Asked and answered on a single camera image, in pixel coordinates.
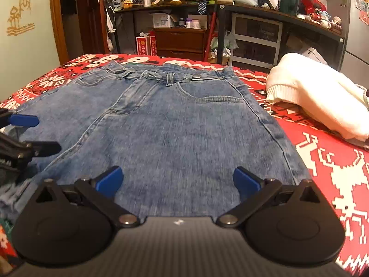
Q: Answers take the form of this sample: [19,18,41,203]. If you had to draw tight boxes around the red patterned blanket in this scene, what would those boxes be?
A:
[0,52,369,277]

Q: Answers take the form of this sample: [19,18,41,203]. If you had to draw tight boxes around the red mop handle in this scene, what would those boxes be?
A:
[204,4,220,62]

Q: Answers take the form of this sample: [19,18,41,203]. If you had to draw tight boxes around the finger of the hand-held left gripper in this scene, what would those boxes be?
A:
[0,108,40,128]
[0,133,62,165]

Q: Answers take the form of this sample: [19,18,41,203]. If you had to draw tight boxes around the red toy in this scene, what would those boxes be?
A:
[300,0,322,16]

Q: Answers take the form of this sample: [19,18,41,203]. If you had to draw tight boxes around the white hanging cloth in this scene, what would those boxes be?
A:
[106,6,116,52]

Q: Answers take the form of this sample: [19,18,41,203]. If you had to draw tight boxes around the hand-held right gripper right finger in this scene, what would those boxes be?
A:
[216,166,322,227]

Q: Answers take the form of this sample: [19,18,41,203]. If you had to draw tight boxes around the pale green plastic bag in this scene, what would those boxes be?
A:
[210,30,239,57]

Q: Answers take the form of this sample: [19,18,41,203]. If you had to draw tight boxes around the wooden door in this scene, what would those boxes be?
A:
[49,0,117,64]

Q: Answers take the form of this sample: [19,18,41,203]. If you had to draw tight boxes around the brown cardboard box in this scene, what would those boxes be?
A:
[284,33,310,54]

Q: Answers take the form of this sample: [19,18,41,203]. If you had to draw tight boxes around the wooden drawer cabinet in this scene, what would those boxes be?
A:
[153,27,208,62]

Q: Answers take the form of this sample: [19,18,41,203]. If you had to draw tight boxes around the grey refrigerator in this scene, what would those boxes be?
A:
[339,0,369,88]

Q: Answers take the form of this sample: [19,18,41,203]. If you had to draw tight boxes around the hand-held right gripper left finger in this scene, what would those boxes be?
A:
[35,166,142,228]

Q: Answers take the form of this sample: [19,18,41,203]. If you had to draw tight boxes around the blue denim shorts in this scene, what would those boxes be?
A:
[0,62,313,223]

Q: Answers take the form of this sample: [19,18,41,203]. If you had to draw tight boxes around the white printed carton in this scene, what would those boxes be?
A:
[152,12,177,29]

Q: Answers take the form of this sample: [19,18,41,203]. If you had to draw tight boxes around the white plastic drawer unit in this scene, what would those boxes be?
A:
[229,13,283,70]

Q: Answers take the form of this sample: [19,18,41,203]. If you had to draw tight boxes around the white open box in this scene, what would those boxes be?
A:
[298,46,329,65]

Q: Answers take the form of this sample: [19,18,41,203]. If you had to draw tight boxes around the dark green jug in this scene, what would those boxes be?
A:
[279,0,299,16]

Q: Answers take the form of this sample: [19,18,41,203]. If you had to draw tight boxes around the white knit sweater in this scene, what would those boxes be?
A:
[265,52,369,148]

